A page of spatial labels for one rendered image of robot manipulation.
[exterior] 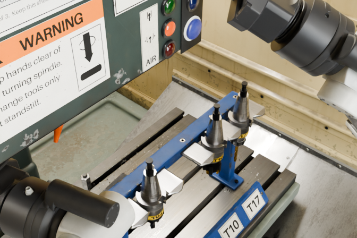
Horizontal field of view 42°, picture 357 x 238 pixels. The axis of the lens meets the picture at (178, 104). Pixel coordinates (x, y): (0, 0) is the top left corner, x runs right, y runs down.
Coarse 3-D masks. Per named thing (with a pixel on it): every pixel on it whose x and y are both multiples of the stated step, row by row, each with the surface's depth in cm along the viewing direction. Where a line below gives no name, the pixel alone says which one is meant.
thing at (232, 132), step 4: (224, 120) 115; (224, 124) 114; (228, 124) 114; (232, 124) 114; (224, 128) 113; (228, 128) 113; (232, 128) 113; (236, 128) 113; (240, 128) 114; (224, 132) 112; (228, 132) 112; (232, 132) 112; (236, 132) 112; (240, 132) 112; (228, 136) 111; (232, 136) 111; (236, 136) 111; (240, 136) 112; (228, 140) 110
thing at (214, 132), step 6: (210, 120) 105; (216, 120) 104; (210, 126) 105; (216, 126) 105; (222, 126) 106; (210, 132) 106; (216, 132) 105; (222, 132) 107; (210, 138) 107; (216, 138) 106; (222, 138) 107; (216, 144) 107
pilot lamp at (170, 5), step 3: (171, 0) 57; (174, 0) 57; (168, 3) 56; (171, 3) 57; (174, 3) 57; (165, 6) 56; (168, 6) 57; (171, 6) 57; (174, 6) 57; (165, 9) 57; (168, 9) 57; (171, 9) 57; (168, 12) 57; (171, 12) 58
